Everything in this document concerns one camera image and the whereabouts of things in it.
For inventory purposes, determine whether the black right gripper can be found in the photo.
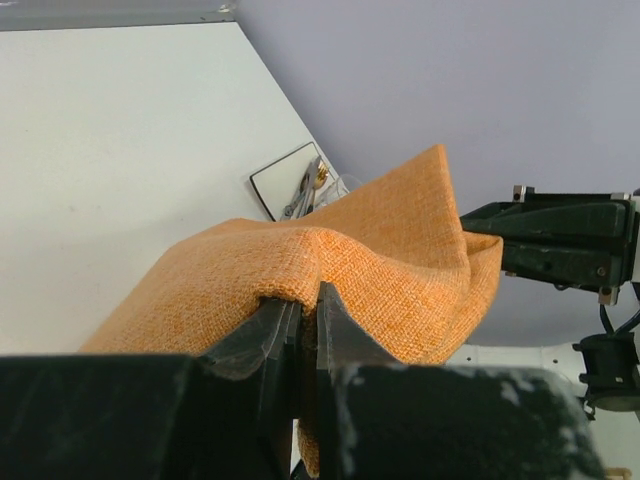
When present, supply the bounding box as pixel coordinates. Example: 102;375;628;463
460;185;639;412

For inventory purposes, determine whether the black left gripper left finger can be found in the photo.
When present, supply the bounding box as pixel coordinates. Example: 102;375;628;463
1;299;302;479

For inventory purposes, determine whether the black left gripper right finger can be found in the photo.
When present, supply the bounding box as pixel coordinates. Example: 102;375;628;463
316;283;605;479

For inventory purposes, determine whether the orange cloth napkin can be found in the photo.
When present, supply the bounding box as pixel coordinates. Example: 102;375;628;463
77;144;504;476

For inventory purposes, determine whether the clear drinking glass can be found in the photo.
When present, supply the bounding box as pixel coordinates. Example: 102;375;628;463
315;174;362;209

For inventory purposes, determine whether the silver table knife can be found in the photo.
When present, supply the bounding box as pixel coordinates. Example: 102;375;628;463
280;156;321;221

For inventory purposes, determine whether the gold fork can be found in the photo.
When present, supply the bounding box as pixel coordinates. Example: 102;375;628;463
301;161;329;216

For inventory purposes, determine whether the white square plate black rim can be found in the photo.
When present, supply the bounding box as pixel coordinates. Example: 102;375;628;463
249;142;320;221

